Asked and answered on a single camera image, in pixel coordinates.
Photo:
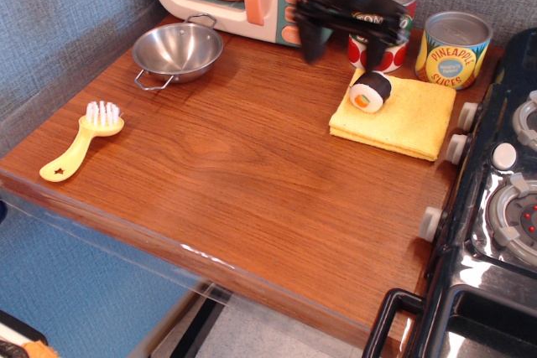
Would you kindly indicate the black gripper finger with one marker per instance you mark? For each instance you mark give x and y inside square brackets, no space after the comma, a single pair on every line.
[313,32]
[376,50]

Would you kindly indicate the toy sushi roll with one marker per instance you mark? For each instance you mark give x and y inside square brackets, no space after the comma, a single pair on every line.
[370,91]

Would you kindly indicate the yellow folded napkin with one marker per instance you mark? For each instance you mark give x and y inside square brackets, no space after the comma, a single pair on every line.
[413,121]

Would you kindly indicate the tomato sauce toy can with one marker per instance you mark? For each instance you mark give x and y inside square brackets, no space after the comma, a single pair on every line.
[395,54]

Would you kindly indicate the pineapple slices toy can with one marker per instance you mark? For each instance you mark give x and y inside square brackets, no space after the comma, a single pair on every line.
[452,49]

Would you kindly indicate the grey stove knob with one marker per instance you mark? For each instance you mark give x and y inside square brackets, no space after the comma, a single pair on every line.
[456,147]
[429,223]
[467,116]

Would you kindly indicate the yellow dish brush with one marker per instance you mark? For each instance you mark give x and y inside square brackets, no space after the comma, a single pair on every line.
[102,119]

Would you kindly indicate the black toy stove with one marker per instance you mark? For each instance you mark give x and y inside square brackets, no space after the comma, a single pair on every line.
[480,298]

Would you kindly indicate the small steel bowl with handles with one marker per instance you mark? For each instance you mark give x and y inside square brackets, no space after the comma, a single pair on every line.
[177,52]

